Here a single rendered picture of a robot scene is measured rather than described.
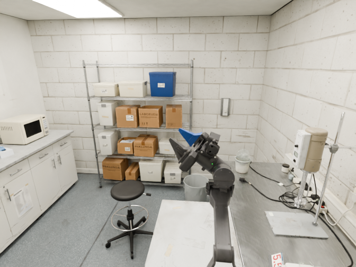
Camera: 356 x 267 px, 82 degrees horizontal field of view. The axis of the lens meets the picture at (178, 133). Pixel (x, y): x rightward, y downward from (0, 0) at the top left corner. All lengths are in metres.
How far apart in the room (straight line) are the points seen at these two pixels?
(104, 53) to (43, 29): 0.93
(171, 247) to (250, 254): 0.41
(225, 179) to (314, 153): 0.78
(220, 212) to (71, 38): 3.34
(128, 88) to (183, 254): 2.18
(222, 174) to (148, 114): 2.41
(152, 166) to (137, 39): 1.85
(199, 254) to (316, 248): 0.64
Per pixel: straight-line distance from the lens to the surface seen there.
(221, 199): 0.65
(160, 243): 1.29
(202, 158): 0.63
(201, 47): 3.12
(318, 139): 1.26
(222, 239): 0.59
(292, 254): 1.38
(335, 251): 1.50
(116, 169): 3.33
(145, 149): 3.01
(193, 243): 1.29
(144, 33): 3.23
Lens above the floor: 1.83
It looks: 18 degrees down
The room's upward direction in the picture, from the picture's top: straight up
